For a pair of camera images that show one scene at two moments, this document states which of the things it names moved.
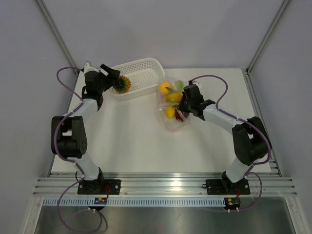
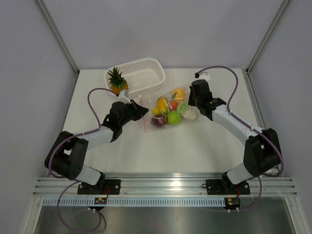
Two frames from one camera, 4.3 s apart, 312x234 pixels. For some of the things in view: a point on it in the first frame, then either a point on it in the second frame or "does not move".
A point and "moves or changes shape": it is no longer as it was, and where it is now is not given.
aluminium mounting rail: [162, 184] does not move
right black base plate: [220, 187] does not move
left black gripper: [111, 73] → [139, 111]
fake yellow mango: [174, 97] → [163, 104]
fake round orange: [165, 87] → [180, 94]
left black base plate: [99, 186] does not move
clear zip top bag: [169, 91] moves or changes shape
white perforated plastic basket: [145, 75] does not move
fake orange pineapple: [122, 84] moves or changes shape
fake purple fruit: [181, 116] → [158, 120]
